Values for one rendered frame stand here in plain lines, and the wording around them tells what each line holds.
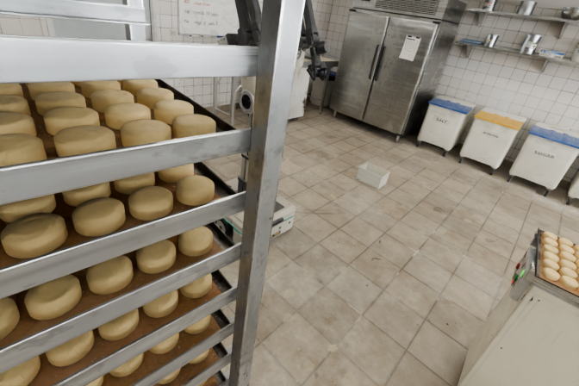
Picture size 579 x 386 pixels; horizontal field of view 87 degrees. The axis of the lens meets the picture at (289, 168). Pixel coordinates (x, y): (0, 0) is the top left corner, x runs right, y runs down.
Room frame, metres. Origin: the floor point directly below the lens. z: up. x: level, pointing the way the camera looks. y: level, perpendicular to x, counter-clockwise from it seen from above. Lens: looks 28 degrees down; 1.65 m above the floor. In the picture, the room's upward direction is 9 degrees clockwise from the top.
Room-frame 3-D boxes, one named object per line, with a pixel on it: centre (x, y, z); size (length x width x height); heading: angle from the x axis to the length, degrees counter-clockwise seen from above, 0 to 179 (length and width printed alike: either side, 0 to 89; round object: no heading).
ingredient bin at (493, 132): (4.23, -2.77, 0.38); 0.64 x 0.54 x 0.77; 142
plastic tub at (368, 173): (3.14, -0.97, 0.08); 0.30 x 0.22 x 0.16; 53
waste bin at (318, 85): (6.18, -0.42, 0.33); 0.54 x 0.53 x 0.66; 51
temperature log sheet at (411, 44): (4.63, -1.38, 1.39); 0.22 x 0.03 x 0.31; 51
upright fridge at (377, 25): (5.23, -1.32, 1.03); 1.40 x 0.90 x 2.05; 51
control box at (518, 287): (1.05, -1.09, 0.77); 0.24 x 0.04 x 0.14; 144
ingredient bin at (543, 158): (3.83, -3.27, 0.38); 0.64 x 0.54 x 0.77; 140
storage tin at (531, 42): (4.45, -2.83, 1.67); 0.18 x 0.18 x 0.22
